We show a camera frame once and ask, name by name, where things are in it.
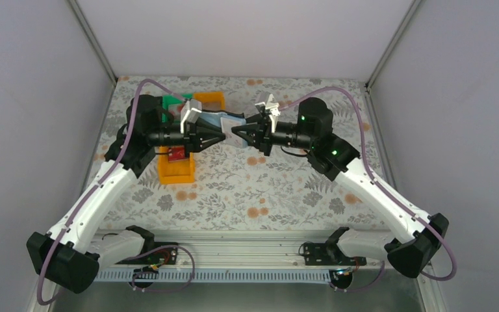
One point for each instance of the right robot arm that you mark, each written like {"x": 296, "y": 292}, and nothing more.
{"x": 413, "y": 237}

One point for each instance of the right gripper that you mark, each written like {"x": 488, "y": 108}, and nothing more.
{"x": 265, "y": 135}

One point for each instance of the aluminium rail frame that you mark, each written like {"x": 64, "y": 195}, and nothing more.
{"x": 262, "y": 250}

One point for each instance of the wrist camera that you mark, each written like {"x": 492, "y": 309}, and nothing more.
{"x": 267, "y": 103}
{"x": 190, "y": 113}

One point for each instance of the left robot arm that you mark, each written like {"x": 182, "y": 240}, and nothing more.
{"x": 148, "y": 126}

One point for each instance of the far orange storage bin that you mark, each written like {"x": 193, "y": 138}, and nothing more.
{"x": 213, "y": 101}

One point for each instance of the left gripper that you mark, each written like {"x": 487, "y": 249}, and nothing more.
{"x": 191, "y": 138}

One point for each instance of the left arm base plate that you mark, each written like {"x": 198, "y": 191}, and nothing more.
{"x": 165, "y": 256}

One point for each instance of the floral table mat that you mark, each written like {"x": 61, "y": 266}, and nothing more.
{"x": 241, "y": 189}

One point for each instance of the red VIP card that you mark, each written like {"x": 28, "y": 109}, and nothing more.
{"x": 176, "y": 154}

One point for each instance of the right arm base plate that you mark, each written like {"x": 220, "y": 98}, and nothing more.
{"x": 322, "y": 254}

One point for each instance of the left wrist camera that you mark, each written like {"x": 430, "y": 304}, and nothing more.
{"x": 190, "y": 113}

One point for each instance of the orange storage bin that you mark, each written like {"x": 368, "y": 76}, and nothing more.
{"x": 213, "y": 101}
{"x": 181, "y": 172}

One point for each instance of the near orange storage bin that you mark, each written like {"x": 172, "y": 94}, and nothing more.
{"x": 181, "y": 172}

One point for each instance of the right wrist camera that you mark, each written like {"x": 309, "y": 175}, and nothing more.
{"x": 267, "y": 103}

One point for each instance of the white floral card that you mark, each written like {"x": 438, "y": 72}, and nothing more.
{"x": 230, "y": 138}

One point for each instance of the green storage bin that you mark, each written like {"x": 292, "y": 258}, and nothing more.
{"x": 173, "y": 106}

